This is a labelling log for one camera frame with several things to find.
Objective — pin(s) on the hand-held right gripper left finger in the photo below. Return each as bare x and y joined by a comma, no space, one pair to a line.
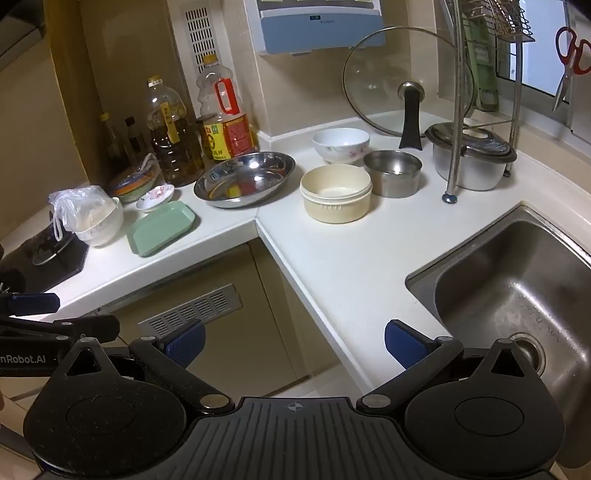
187,344

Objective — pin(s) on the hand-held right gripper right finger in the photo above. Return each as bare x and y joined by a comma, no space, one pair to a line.
404,344

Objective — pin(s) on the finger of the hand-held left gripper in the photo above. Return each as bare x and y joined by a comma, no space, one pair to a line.
92,327
37,302

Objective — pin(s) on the green plastic tray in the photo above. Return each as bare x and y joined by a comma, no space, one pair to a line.
159,228

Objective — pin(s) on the small floral saucer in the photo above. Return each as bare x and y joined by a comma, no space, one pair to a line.
154,197

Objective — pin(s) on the cream plastic bowl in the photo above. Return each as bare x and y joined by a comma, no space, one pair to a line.
336,196

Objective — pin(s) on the stainless steel bowl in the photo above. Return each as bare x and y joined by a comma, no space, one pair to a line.
392,177

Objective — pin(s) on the stainless steel plate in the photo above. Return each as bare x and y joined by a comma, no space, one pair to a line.
244,180

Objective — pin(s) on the black gas stove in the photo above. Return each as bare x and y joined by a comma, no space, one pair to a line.
32,267

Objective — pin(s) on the cabinet vent grille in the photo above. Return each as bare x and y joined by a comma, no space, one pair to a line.
212,304

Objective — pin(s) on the beige kitchen cabinet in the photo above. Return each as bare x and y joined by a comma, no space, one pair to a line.
268,332

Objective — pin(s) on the plain white bowl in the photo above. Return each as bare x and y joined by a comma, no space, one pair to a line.
104,228

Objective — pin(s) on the stainless steel sink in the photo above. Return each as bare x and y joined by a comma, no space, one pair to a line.
508,286

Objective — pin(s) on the colourful striped bowl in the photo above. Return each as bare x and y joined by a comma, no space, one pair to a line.
134,184

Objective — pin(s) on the small dark sauce bottle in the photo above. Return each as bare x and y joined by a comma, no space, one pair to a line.
136,138

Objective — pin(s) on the steel pot with lid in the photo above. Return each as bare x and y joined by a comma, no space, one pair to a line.
475,161

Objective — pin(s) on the large cooking oil bottle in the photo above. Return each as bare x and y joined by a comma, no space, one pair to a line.
175,147

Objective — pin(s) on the white floral ceramic bowl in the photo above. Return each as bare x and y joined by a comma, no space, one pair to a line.
341,143

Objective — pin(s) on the metal dish rack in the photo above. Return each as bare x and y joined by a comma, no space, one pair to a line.
457,138

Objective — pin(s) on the red label sauce bottle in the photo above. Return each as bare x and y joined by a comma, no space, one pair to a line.
226,129

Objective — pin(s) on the green cutting board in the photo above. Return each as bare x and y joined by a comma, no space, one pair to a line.
482,60

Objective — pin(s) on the white perforated vent panel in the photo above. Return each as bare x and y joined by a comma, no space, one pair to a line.
201,41

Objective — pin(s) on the white and blue wall appliance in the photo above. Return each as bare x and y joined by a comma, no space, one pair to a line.
318,27

